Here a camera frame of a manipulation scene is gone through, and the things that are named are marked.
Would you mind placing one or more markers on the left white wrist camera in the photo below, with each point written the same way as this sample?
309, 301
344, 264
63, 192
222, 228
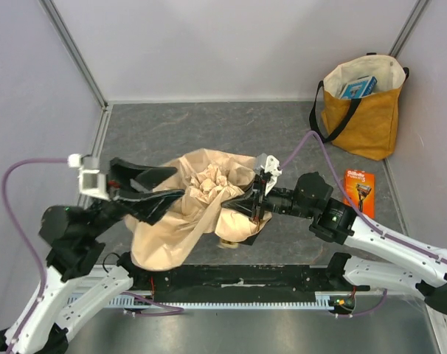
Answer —
91, 182

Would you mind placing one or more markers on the beige folding umbrella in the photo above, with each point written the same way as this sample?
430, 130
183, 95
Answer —
208, 178

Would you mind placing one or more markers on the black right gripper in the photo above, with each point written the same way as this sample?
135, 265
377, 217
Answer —
260, 197

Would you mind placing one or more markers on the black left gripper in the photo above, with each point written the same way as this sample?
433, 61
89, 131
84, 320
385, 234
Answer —
113, 183

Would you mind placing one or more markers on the white slotted cable duct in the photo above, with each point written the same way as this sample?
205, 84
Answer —
321, 302

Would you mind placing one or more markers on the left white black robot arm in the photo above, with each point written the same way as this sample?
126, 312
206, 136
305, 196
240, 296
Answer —
48, 323

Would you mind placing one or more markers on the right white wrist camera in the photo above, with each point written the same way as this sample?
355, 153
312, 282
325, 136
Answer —
268, 167

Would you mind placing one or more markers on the mustard tote bag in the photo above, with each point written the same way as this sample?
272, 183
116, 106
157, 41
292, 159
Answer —
365, 126

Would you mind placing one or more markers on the blue razor box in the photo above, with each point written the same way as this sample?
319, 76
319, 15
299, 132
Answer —
359, 88

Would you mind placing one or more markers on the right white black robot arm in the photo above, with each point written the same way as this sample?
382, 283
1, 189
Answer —
407, 265

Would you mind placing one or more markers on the orange razor package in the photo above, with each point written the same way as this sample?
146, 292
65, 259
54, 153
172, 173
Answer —
360, 188

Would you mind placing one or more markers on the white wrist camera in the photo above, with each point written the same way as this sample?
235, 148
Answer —
91, 182
268, 167

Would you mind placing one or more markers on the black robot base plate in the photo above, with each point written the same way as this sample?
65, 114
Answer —
238, 283

